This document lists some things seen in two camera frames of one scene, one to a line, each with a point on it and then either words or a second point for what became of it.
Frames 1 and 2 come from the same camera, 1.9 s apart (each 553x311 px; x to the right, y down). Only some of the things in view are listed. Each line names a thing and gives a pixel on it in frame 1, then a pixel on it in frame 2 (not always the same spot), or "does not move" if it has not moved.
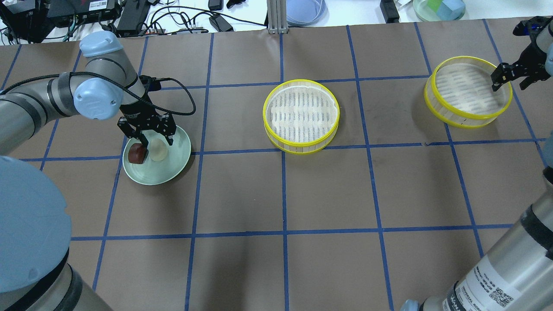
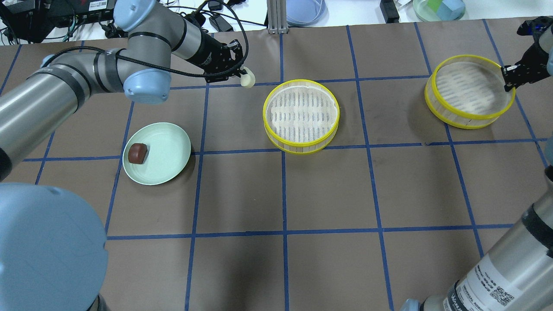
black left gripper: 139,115 → 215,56
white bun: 158,150 → 247,80
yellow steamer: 459,93 does not move
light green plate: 153,172 does not move
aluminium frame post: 276,21 does not move
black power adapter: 220,23 does not move
